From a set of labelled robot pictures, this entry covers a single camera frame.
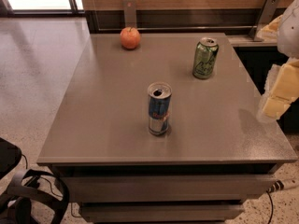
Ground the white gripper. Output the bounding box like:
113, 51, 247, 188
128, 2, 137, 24
259, 0, 299, 120

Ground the green soda can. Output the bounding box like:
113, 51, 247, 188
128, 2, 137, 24
192, 37, 219, 79

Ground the blue silver energy drink can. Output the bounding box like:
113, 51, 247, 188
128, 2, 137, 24
148, 82, 172, 135

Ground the white power strip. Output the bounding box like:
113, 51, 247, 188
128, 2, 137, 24
268, 179, 299, 193

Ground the grey drawer cabinet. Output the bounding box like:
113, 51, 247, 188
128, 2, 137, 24
38, 34, 297, 224

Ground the red orange apple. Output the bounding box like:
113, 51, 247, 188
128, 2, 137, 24
121, 27, 141, 49

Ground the right metal bracket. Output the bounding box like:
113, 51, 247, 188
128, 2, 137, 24
249, 0, 280, 42

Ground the metal bracket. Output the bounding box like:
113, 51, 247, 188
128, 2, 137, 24
122, 0, 137, 28
249, 0, 280, 42

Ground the black cable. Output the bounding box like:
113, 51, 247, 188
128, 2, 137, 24
265, 190, 275, 224

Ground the left metal bracket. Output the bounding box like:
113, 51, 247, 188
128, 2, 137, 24
122, 0, 137, 28

